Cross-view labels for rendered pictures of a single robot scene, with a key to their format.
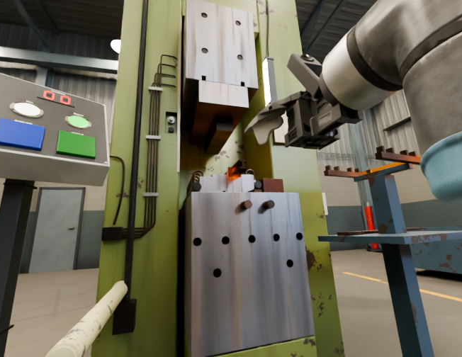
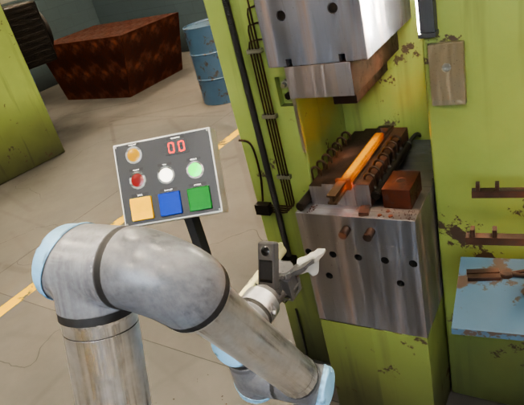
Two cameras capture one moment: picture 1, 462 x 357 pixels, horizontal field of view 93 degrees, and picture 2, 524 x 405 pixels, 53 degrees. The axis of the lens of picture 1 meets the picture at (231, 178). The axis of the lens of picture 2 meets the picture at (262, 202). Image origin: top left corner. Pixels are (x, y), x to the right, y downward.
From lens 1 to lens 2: 1.39 m
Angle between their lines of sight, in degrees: 65
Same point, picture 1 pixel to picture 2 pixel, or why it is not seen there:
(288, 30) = not seen: outside the picture
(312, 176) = (509, 152)
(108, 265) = (269, 228)
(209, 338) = (329, 312)
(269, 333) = (379, 324)
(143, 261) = (294, 230)
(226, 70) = (315, 41)
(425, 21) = not seen: hidden behind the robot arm
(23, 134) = (172, 205)
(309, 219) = (492, 214)
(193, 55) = (269, 30)
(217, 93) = (310, 83)
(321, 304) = not seen: hidden behind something
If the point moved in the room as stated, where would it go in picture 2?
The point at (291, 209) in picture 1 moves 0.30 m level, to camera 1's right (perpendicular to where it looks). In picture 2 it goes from (403, 237) to (508, 267)
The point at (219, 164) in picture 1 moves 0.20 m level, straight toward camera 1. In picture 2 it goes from (403, 70) to (371, 91)
